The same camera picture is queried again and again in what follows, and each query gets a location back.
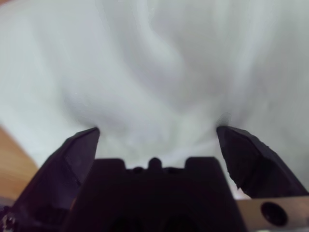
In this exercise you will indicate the white t-shirt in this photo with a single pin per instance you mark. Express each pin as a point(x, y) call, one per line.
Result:
point(144, 72)

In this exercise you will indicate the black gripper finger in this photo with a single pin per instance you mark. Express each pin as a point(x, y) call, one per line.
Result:
point(60, 174)
point(256, 169)

